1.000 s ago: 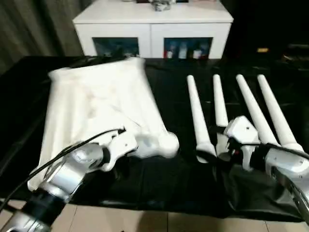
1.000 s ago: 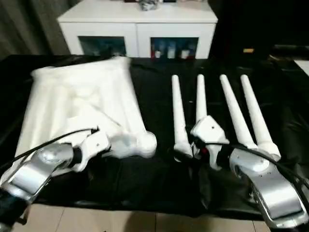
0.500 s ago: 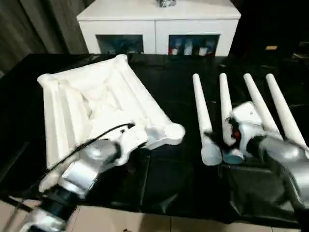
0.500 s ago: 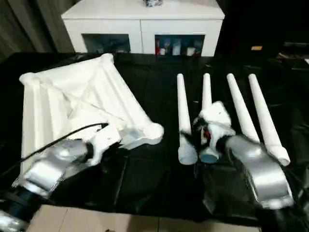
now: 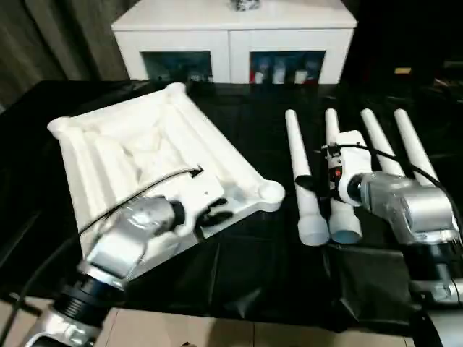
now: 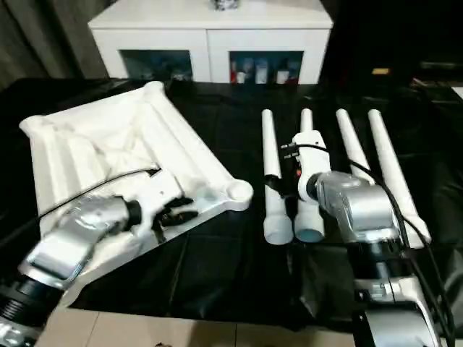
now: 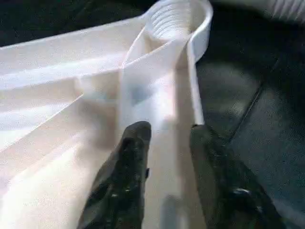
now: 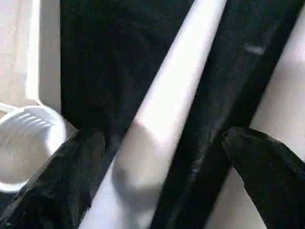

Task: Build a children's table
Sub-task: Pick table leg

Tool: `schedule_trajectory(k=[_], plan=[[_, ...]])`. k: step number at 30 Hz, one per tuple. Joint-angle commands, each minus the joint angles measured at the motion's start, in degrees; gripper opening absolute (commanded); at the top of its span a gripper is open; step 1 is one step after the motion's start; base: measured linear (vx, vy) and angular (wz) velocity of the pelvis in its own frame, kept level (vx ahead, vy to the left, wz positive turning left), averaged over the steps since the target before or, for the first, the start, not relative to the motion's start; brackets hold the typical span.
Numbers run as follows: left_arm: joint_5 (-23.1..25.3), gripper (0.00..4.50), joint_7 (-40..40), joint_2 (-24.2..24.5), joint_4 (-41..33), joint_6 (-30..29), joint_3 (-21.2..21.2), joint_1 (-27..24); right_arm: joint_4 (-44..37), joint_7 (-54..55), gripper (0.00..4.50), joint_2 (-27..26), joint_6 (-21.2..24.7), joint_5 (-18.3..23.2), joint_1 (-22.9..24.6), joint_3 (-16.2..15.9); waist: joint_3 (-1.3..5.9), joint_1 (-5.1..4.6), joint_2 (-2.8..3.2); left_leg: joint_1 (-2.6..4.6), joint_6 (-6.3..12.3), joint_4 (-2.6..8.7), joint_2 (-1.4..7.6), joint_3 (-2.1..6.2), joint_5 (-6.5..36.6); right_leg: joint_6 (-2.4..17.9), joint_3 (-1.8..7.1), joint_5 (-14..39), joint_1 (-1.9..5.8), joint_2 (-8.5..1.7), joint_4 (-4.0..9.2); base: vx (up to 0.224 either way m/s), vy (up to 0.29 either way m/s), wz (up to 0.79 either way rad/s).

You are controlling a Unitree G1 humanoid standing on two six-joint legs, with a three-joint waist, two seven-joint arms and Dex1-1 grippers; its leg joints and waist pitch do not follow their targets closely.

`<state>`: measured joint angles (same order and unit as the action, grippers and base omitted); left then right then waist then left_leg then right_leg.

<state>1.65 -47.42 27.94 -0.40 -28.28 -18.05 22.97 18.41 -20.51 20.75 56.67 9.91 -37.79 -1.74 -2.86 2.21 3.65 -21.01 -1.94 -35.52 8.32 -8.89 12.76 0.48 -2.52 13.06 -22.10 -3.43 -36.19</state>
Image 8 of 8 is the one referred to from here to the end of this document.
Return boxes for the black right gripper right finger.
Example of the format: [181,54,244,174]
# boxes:
[221,126,305,229]

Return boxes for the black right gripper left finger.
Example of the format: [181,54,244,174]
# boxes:
[0,130,107,229]

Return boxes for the white plastic table top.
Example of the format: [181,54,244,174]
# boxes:
[0,0,68,194]

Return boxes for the black work mat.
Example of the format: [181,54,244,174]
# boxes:
[0,0,305,229]

